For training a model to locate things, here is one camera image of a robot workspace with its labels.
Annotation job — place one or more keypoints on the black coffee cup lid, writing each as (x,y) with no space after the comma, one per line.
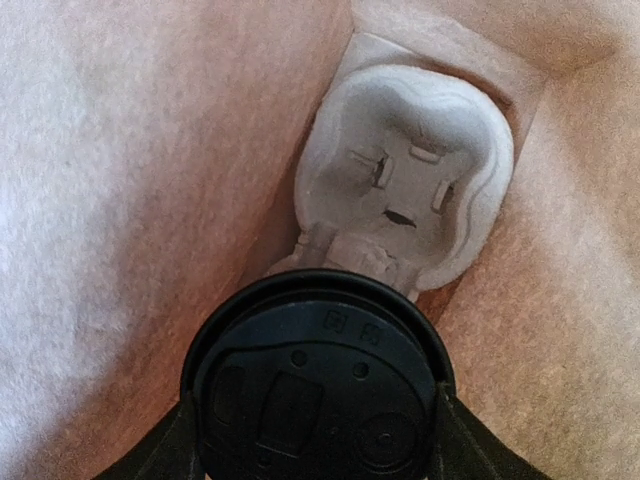
(316,374)

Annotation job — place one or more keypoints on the brown paper bag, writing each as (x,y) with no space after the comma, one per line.
(146,174)

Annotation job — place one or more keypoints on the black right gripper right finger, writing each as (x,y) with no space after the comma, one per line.
(466,449)

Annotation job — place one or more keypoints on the brown pulp cup carrier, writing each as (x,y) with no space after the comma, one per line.
(401,178)

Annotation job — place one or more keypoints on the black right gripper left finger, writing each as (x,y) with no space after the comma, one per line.
(167,451)

